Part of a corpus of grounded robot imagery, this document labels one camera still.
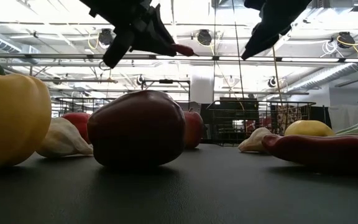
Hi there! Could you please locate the white garlic bulb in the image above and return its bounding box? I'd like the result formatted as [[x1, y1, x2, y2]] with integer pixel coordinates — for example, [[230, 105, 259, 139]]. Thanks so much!
[[35, 117, 94, 159], [237, 126, 273, 154]]

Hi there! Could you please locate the yellow bell pepper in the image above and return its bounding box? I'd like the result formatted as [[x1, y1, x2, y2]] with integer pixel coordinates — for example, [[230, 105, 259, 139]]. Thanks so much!
[[0, 50, 53, 170]]

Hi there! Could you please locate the yellow lemon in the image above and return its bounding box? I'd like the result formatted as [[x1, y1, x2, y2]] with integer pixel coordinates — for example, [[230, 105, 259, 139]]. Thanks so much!
[[283, 119, 336, 138]]

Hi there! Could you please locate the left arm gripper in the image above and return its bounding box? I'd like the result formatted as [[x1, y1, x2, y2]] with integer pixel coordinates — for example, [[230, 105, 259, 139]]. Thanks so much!
[[78, 0, 180, 70]]

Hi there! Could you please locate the black hanging cable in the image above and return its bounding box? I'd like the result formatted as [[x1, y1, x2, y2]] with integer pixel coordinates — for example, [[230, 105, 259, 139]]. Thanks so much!
[[231, 0, 246, 101]]

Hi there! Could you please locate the long red pepper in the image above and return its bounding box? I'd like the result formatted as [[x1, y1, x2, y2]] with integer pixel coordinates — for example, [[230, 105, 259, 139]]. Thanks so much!
[[260, 133, 358, 174]]

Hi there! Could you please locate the yellow hanging cable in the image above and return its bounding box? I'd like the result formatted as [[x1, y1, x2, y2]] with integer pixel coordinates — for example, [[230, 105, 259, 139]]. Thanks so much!
[[271, 45, 285, 108]]

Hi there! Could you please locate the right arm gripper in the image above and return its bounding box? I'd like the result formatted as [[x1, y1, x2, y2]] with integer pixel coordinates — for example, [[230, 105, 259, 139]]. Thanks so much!
[[241, 0, 314, 61]]

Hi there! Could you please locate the metal wire basket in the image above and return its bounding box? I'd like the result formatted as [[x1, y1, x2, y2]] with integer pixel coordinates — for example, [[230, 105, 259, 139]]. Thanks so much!
[[53, 96, 118, 119], [206, 99, 317, 147]]

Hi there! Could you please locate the black ceiling cable reel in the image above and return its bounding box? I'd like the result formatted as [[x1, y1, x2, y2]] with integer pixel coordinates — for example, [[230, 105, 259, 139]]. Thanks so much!
[[336, 30, 356, 49], [196, 29, 213, 47], [98, 27, 115, 50]]

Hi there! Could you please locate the long ceiling light rail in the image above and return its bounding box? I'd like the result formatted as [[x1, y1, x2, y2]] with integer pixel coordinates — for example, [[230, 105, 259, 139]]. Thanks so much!
[[0, 52, 358, 63]]

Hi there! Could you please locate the white board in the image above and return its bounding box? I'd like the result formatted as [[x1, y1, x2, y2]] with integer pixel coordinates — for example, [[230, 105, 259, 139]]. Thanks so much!
[[328, 105, 358, 132]]

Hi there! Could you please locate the red yellow apple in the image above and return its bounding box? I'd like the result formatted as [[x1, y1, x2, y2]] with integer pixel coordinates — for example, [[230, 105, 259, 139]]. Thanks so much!
[[183, 108, 205, 150]]

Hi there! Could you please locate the dark red apple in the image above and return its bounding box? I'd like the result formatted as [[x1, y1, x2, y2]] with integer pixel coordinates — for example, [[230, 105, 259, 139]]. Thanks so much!
[[86, 90, 187, 169]]

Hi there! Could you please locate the white fabric cover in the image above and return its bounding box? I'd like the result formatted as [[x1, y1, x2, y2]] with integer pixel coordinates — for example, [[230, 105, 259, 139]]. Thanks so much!
[[178, 101, 202, 113]]

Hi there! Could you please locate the black metal gantry frame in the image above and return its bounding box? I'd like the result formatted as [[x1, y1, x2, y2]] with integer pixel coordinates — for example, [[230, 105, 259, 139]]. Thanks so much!
[[140, 78, 191, 103]]

